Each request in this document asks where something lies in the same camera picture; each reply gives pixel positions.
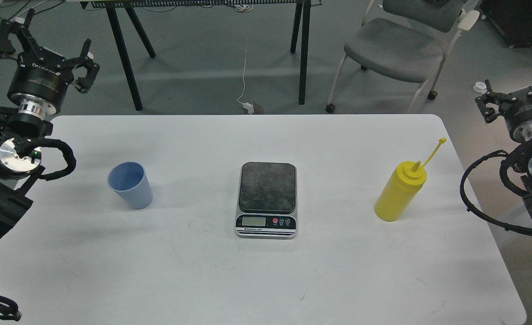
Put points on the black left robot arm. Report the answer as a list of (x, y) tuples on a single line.
[(27, 151)]

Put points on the black cabinet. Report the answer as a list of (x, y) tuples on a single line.
[(512, 19)]

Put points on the blue plastic cup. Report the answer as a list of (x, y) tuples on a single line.
[(130, 182)]

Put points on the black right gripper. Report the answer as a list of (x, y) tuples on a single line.
[(517, 114)]

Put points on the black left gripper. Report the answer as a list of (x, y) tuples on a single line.
[(38, 83)]

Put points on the yellow squeeze bottle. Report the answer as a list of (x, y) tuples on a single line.
[(404, 183)]

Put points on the white plastic spool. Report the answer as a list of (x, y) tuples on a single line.
[(480, 87)]

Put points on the digital kitchen scale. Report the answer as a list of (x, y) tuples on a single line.
[(267, 203)]

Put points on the grey office chair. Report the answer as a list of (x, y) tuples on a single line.
[(403, 53)]

